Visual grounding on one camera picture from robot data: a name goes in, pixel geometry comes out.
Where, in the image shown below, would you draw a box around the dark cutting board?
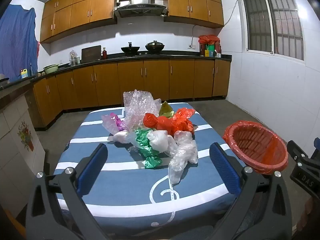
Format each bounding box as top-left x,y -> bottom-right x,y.
81,45 -> 102,63

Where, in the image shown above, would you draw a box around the olive green plastic bag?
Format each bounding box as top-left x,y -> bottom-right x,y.
159,101 -> 175,118

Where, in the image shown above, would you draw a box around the wooden cabinets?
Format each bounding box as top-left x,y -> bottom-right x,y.
40,0 -> 224,43
32,57 -> 231,130

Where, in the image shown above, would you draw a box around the white wall cable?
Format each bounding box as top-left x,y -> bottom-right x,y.
222,0 -> 241,28

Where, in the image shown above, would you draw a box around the blue hanging cloth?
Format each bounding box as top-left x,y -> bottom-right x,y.
0,5 -> 39,79

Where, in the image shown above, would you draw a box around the red bag over bottles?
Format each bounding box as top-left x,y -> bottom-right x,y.
198,35 -> 221,46

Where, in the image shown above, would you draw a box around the pink plastic bag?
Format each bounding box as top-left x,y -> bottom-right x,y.
101,112 -> 128,134

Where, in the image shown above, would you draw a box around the black kitchen countertop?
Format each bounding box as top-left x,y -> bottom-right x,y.
0,51 -> 232,90

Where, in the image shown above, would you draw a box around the glass jar with plastic bag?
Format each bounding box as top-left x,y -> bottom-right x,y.
69,50 -> 81,67

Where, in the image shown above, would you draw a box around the blue striped tablecloth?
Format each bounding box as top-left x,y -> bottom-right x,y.
54,102 -> 248,230

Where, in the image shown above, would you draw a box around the black wok with lid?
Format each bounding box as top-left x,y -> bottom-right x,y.
145,40 -> 165,54

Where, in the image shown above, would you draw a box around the wooden lower cabinets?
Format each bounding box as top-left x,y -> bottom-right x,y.
32,57 -> 231,130

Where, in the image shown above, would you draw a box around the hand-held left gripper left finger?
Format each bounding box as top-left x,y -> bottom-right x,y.
25,143 -> 110,240

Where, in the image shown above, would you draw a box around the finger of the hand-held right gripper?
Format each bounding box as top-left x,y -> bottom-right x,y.
287,140 -> 311,165

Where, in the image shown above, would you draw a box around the white plastic bag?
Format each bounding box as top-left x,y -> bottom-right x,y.
147,129 -> 175,153

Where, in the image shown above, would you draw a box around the steel range hood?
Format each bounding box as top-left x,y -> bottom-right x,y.
114,0 -> 168,18

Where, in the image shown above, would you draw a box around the red lined plastic basket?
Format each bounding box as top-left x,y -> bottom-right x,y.
222,120 -> 289,175

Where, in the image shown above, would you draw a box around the clear bubble wrap sheet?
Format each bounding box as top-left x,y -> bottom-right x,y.
123,89 -> 163,130

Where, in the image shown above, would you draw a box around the long clear plastic bag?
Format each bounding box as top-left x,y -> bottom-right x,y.
168,130 -> 198,184

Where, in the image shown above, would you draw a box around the black wok with handle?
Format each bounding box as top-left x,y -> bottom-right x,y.
121,42 -> 140,56

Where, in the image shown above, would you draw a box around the large orange-red plastic bag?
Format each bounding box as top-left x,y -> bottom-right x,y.
156,107 -> 197,137

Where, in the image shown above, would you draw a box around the barred window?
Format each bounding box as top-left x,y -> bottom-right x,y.
236,0 -> 305,61

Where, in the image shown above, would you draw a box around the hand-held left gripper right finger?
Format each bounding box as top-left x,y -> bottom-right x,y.
209,142 -> 293,240

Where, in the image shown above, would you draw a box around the green basin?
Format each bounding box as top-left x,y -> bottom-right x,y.
43,64 -> 59,74

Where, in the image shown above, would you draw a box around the small red plastic bag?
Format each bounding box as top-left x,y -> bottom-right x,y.
143,113 -> 158,130

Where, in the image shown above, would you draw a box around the wooden upper cabinets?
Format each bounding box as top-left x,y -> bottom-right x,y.
40,0 -> 224,43

